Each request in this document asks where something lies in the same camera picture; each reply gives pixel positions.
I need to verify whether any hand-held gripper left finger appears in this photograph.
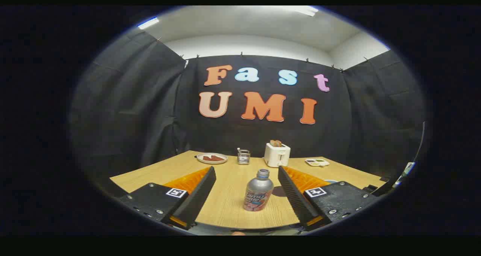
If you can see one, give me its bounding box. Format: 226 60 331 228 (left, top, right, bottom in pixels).
119 166 217 231

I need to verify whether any silver juice bottle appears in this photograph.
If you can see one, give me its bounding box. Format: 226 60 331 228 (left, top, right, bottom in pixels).
243 169 274 212

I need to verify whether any wooden table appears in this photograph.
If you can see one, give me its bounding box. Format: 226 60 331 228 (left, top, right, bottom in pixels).
110 150 387 229

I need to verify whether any thin black cable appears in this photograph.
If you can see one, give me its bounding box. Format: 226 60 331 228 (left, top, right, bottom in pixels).
413 121 426 162

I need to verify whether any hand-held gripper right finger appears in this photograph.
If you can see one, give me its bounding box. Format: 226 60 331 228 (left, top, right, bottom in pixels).
278 165 380 232

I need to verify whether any black stand base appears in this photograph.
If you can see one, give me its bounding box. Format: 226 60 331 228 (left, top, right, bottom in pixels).
363 177 395 197

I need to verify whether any white toaster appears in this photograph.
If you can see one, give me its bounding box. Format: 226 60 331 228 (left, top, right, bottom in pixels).
264 142 291 168

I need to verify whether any ceiling light panel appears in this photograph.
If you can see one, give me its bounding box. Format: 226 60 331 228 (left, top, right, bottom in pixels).
289 6 319 17
137 17 160 30

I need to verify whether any black backdrop cloth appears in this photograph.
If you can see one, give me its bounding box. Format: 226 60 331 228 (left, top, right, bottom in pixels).
70 27 427 189

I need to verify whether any white device on stand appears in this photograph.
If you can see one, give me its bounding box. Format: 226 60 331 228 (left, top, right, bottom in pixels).
395 162 416 187

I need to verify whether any white oval plate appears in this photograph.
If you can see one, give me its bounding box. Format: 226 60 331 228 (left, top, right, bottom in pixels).
196 153 228 165

